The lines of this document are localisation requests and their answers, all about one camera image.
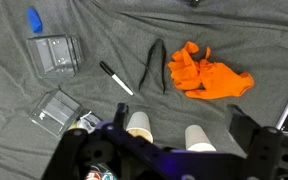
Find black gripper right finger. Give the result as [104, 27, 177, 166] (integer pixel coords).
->
[227, 103, 262, 157]

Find blue marker cap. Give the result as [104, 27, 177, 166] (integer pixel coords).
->
[26, 7, 44, 35]

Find paper cup with brown contents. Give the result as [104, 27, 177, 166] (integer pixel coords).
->
[125, 111, 154, 144]

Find clear plastic tray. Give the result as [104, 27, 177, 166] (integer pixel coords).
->
[26, 33, 84, 80]
[29, 88, 83, 138]

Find empty white paper cup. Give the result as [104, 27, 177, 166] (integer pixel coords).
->
[184, 124, 217, 153]

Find black and white marker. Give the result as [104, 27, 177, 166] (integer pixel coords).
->
[99, 60, 135, 97]

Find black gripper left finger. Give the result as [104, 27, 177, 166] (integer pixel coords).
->
[113, 102, 130, 130]

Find orange crumpled cloth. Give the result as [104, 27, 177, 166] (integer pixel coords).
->
[167, 40, 255, 101]

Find black tongs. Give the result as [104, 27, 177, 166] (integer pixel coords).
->
[138, 38, 168, 95]

